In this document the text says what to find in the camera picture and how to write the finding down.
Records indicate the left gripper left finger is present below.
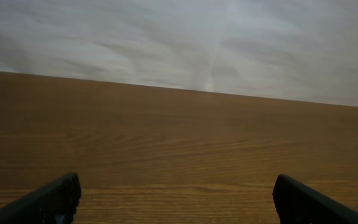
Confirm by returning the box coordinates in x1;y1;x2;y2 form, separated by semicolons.
0;172;83;224

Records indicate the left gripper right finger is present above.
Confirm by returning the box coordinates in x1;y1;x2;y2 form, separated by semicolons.
272;174;358;224

